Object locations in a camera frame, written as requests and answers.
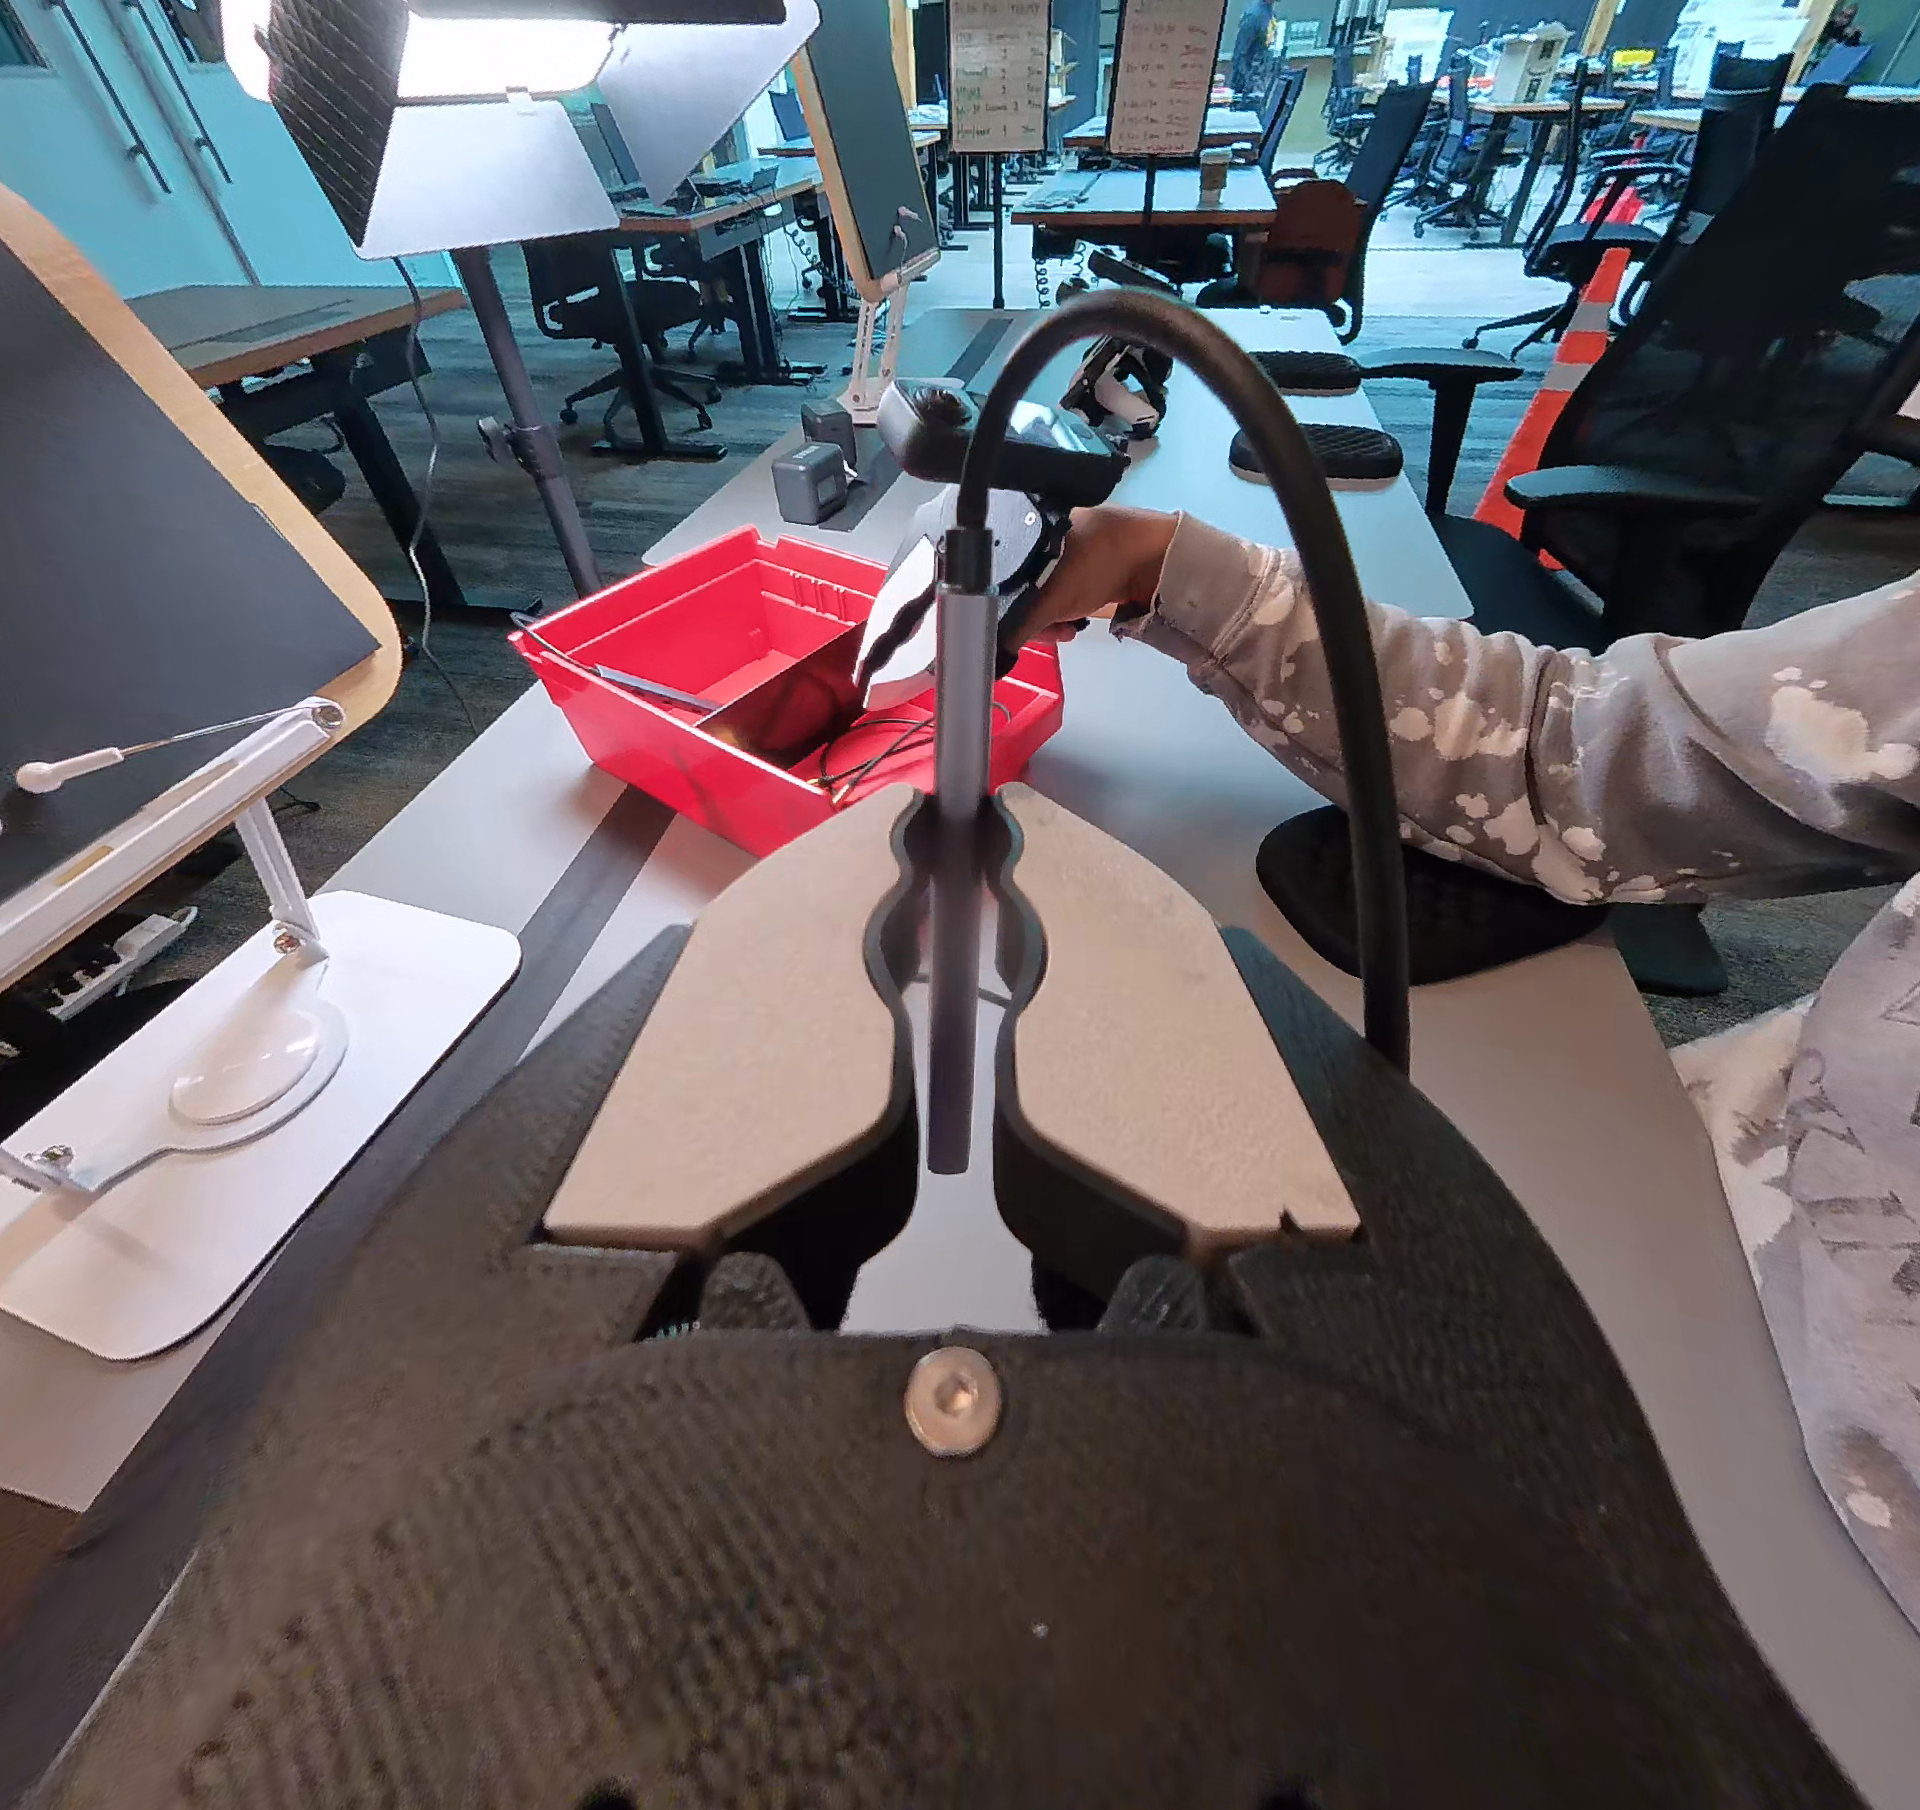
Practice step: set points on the person's right hand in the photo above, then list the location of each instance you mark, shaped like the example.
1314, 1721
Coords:
1119, 558

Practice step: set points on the white black hand-held device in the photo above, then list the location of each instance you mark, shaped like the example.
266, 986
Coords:
1119, 393

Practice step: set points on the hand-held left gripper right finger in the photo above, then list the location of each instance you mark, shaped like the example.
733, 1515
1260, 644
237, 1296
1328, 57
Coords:
1156, 1046

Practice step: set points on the white power strip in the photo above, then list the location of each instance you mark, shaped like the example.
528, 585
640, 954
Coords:
128, 947

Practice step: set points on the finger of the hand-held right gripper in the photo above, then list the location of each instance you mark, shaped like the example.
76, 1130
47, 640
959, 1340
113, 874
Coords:
915, 674
888, 607

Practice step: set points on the grey cube camera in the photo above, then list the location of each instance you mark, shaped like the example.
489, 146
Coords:
810, 482

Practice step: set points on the black honeycomb pad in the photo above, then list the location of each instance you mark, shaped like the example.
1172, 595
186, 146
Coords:
1441, 910

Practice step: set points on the black oval pad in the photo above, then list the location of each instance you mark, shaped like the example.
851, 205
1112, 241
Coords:
1311, 453
1306, 370

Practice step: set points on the black chair armrest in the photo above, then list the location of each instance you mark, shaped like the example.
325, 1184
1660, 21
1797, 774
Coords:
1667, 956

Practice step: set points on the whiteboard on stand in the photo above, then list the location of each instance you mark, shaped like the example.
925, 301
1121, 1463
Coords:
1170, 54
998, 64

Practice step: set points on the studio light on stand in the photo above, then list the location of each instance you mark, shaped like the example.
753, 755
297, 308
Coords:
494, 40

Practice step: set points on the wooden top desk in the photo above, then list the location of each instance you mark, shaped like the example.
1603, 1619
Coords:
735, 224
301, 317

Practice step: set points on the person's right forearm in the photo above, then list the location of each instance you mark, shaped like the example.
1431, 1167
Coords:
1500, 731

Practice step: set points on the grey top desk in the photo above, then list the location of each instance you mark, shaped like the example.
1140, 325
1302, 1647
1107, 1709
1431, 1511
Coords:
1156, 199

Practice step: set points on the brown chair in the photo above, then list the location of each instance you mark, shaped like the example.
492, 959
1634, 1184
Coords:
1320, 242

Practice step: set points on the orange traffic cone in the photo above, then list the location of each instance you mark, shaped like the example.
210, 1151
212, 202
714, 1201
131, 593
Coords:
1575, 340

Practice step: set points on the black bin divider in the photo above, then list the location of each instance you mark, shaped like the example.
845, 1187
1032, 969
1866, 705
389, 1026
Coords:
780, 716

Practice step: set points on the red plastic bin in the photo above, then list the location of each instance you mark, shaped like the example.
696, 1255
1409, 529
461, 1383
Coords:
705, 627

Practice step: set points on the person's torso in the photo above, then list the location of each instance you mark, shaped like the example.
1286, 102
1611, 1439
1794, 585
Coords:
1846, 1239

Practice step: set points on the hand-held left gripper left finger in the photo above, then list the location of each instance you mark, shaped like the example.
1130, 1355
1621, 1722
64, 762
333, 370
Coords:
752, 1046

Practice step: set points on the black cube camera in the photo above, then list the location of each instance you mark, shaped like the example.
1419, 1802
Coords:
828, 427

